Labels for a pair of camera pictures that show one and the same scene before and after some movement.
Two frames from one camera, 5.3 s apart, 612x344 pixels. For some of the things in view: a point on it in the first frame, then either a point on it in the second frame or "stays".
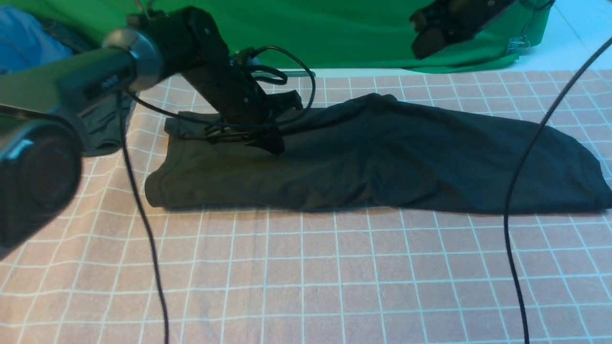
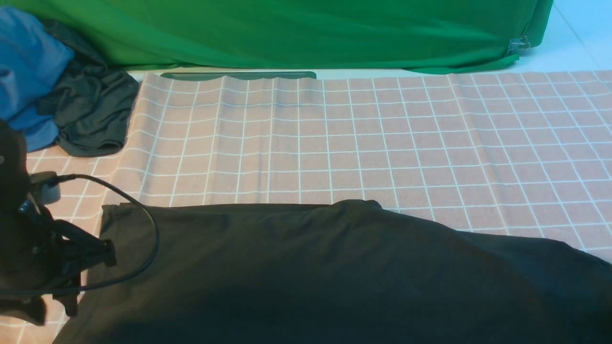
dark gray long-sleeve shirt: [385, 153] -> [340, 272]
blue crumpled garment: [23, 44] stays
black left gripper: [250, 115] -> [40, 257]
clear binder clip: [518, 44] stays
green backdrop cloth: [336, 35] stays
